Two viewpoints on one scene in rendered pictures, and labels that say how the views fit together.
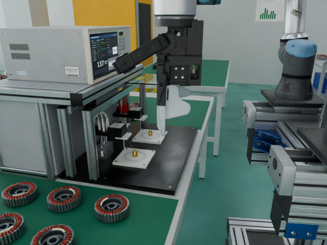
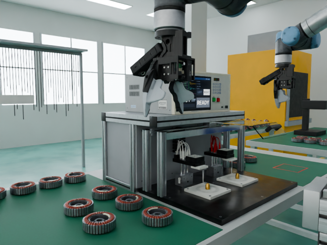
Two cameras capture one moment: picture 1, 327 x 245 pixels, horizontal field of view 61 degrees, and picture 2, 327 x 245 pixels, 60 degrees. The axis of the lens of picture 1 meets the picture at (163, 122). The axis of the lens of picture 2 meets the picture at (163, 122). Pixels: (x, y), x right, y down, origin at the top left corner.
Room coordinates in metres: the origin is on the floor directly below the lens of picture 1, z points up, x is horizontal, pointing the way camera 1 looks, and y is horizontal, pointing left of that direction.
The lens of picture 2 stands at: (-0.06, -0.39, 1.20)
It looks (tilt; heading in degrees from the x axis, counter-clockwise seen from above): 5 degrees down; 33
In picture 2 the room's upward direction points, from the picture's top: straight up
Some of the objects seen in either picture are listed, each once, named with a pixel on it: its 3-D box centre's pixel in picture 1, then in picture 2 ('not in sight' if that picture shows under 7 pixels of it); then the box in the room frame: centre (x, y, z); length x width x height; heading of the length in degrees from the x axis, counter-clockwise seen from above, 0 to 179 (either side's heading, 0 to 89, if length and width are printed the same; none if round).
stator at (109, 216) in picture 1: (112, 207); (157, 216); (0.75, 0.17, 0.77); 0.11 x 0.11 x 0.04
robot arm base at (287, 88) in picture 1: (295, 84); not in sight; (1.17, -0.57, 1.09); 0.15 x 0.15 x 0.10
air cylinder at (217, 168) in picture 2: (124, 130); (214, 169); (1.36, 0.21, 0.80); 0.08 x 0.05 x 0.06; 166
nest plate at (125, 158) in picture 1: (135, 157); (207, 190); (1.09, 0.13, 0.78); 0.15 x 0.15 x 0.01; 76
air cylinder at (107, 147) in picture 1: (104, 149); (184, 178); (1.13, 0.27, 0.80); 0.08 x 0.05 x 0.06; 166
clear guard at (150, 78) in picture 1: (152, 84); (245, 127); (1.40, 0.06, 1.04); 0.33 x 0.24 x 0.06; 76
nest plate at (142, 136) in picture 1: (150, 136); (237, 179); (1.33, 0.07, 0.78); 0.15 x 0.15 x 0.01; 76
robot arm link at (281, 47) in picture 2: not in sight; (284, 43); (1.42, -0.12, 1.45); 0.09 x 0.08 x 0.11; 76
